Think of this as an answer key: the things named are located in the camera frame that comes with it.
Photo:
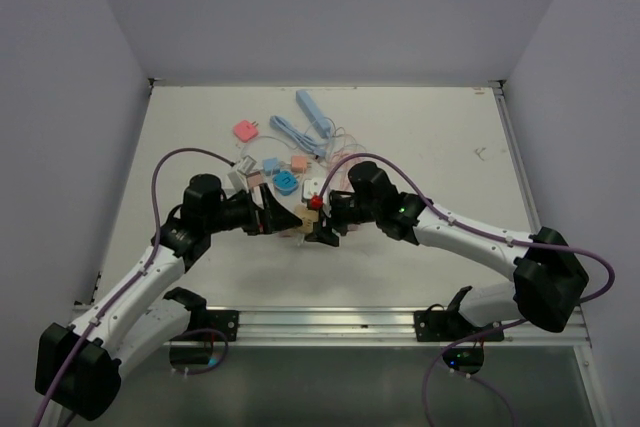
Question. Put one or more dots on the aluminium front rail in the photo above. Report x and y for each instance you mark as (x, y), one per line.
(309, 326)

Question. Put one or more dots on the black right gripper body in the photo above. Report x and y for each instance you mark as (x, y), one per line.
(365, 211)

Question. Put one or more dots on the yellow cube socket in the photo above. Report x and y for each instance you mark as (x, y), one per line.
(308, 217)

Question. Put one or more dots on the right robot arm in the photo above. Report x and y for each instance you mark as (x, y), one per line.
(542, 281)

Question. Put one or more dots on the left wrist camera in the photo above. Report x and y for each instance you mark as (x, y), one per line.
(238, 175)

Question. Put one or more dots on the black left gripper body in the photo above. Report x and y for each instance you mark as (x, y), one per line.
(240, 213)

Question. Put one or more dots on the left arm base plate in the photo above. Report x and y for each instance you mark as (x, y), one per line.
(224, 321)

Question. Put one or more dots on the blue cube socket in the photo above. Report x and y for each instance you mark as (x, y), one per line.
(285, 183)

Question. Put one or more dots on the pink power strip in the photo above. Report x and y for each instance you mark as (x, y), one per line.
(289, 233)

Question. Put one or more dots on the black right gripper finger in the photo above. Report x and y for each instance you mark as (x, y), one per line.
(325, 236)
(333, 211)

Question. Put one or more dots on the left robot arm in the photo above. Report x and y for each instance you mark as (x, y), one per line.
(81, 366)

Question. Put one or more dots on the light blue power strip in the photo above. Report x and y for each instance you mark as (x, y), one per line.
(313, 113)

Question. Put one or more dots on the pink adapter plug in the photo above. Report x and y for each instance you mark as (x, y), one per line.
(245, 131)

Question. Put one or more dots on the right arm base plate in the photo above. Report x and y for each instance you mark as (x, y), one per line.
(443, 326)

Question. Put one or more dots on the brown pink USB charger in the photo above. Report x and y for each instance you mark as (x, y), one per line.
(254, 181)

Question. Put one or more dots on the light blue charger plug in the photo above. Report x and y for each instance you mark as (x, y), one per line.
(272, 166)

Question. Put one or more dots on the salmon pink charger plug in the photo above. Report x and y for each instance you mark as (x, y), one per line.
(300, 164)

